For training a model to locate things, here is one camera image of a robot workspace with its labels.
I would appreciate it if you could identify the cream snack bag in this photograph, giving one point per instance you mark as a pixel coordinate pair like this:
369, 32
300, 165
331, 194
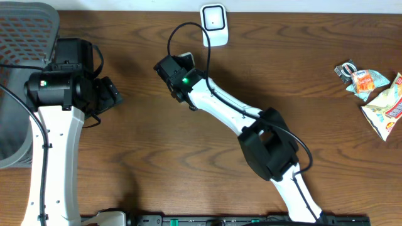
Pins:
384, 111

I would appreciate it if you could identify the orange small packet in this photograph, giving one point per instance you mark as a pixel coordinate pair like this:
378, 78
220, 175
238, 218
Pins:
363, 81

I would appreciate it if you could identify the dark grey plastic basket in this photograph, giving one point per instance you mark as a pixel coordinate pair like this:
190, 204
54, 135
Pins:
28, 36

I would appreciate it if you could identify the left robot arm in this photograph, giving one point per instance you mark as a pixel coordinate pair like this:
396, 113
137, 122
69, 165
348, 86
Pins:
60, 98

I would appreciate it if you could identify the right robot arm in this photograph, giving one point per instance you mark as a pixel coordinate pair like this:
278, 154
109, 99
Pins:
268, 146

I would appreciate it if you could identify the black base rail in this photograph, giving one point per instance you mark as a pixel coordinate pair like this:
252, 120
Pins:
220, 220

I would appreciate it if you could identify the mint green wipes pack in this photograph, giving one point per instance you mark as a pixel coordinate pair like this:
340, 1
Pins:
379, 81

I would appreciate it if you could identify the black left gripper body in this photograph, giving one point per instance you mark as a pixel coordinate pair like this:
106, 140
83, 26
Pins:
110, 95

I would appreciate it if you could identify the white barcode scanner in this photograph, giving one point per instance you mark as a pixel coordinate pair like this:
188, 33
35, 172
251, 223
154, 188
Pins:
214, 21

